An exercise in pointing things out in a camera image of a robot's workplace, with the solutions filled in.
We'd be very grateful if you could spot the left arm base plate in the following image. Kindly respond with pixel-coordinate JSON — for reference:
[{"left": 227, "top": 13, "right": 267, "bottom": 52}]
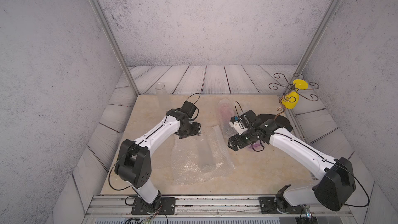
[{"left": 131, "top": 197, "right": 176, "bottom": 215}]

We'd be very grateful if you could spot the black wire glass stand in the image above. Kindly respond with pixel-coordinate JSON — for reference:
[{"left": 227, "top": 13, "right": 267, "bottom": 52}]
[{"left": 259, "top": 73, "right": 320, "bottom": 131}]

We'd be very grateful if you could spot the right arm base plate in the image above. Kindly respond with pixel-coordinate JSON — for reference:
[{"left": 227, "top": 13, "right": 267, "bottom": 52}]
[{"left": 259, "top": 197, "right": 302, "bottom": 215}]

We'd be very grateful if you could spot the right aluminium corner post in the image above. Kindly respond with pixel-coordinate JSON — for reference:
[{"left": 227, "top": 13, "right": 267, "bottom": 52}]
[{"left": 293, "top": 0, "right": 342, "bottom": 78}]

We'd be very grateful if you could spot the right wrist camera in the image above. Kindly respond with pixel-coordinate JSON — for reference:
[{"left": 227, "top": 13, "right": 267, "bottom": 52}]
[{"left": 230, "top": 116, "right": 247, "bottom": 135}]

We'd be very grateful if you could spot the yellow plastic wine glass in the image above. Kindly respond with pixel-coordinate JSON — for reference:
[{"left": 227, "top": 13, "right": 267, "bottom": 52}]
[{"left": 280, "top": 79, "right": 309, "bottom": 109}]

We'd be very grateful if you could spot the left aluminium corner post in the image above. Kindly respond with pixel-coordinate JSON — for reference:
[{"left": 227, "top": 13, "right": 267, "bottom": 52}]
[{"left": 89, "top": 0, "right": 141, "bottom": 96}]

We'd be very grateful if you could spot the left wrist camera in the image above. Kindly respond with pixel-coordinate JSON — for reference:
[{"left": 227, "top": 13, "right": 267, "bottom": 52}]
[{"left": 180, "top": 101, "right": 199, "bottom": 120}]

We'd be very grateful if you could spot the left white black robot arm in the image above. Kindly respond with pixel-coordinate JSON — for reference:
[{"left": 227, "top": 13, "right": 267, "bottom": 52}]
[{"left": 113, "top": 106, "right": 201, "bottom": 212}]

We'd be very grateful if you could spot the aluminium rail frame front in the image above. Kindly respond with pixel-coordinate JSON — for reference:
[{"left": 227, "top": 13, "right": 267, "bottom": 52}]
[{"left": 83, "top": 195, "right": 356, "bottom": 224}]

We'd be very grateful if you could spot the purple bubble wrapped vase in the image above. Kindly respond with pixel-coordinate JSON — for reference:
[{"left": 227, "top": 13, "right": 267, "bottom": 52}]
[{"left": 248, "top": 141, "right": 265, "bottom": 152}]

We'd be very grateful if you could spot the pink bubble vase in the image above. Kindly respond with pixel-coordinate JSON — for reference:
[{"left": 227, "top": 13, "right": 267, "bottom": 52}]
[{"left": 217, "top": 99, "right": 236, "bottom": 139}]

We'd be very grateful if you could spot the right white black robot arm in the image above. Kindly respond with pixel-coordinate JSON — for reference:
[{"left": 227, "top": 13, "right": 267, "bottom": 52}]
[{"left": 228, "top": 110, "right": 356, "bottom": 214}]

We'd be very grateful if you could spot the clear bubble vase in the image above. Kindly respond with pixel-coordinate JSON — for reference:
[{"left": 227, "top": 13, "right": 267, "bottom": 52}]
[{"left": 197, "top": 137, "right": 216, "bottom": 173}]

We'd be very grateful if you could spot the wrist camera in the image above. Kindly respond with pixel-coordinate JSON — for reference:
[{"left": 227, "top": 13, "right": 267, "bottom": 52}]
[
  {"left": 230, "top": 116, "right": 247, "bottom": 135},
  {"left": 180, "top": 101, "right": 199, "bottom": 120}
]

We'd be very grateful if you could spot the clear glass vase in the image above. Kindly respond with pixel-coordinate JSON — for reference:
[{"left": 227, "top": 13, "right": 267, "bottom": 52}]
[{"left": 155, "top": 83, "right": 171, "bottom": 111}]

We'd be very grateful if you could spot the aluminium corner post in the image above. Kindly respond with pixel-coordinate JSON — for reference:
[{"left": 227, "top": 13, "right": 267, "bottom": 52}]
[
  {"left": 293, "top": 0, "right": 342, "bottom": 78},
  {"left": 89, "top": 0, "right": 141, "bottom": 96}
]

